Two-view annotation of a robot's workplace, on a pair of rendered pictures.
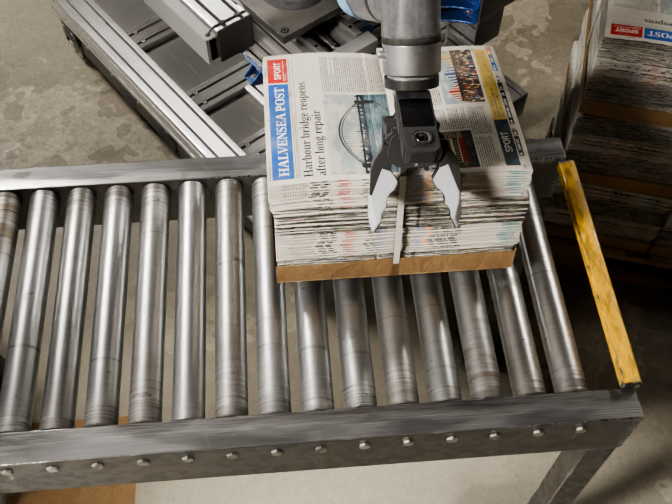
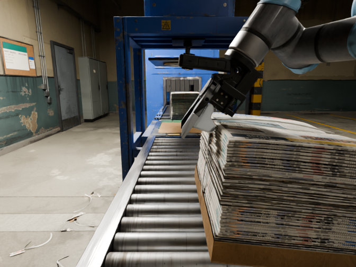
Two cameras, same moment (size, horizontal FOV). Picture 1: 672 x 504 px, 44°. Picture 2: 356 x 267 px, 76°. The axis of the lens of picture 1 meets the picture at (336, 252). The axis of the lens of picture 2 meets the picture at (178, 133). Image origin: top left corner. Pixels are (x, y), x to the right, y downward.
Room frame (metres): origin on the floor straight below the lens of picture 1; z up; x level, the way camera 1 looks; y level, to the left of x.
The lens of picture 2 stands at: (0.70, -0.62, 1.14)
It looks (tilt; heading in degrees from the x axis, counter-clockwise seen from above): 12 degrees down; 95
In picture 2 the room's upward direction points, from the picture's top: straight up
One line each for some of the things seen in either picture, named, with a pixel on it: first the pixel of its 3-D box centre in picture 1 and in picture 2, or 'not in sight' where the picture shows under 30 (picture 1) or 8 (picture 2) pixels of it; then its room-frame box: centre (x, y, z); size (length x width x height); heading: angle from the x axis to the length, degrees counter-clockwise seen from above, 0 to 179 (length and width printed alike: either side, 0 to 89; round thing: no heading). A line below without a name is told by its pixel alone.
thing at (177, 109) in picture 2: not in sight; (185, 104); (0.56, 1.82, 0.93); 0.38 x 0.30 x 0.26; 95
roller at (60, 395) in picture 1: (70, 304); (194, 161); (0.68, 0.43, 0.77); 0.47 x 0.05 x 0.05; 5
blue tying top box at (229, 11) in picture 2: not in sight; (187, 15); (0.61, 1.25, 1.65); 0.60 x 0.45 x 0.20; 5
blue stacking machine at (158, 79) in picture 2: not in sight; (184, 89); (0.41, 3.96, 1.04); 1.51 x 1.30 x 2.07; 95
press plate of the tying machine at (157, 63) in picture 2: not in sight; (187, 63); (0.61, 1.25, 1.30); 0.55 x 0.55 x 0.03; 5
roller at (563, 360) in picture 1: (541, 273); not in sight; (0.75, -0.34, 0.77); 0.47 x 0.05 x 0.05; 5
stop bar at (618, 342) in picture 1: (596, 265); not in sight; (0.75, -0.43, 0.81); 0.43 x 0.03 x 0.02; 5
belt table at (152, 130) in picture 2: not in sight; (186, 132); (0.61, 1.25, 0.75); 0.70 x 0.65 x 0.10; 95
